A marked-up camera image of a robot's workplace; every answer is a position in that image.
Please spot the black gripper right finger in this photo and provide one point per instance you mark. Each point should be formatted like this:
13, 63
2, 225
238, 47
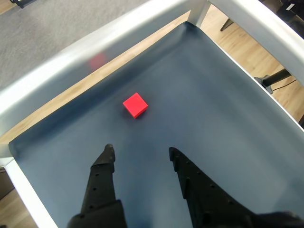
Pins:
204, 202

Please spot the dark blue table mat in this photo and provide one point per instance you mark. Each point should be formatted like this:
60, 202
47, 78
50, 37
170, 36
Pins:
190, 107

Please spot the white metal table frame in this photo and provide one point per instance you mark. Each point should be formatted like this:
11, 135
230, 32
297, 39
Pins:
71, 57

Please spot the dark chair leg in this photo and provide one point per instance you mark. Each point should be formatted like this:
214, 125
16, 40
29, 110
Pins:
226, 23

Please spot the red cube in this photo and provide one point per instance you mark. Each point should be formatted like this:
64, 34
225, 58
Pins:
135, 104

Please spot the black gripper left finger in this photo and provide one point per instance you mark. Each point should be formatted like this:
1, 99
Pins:
99, 185

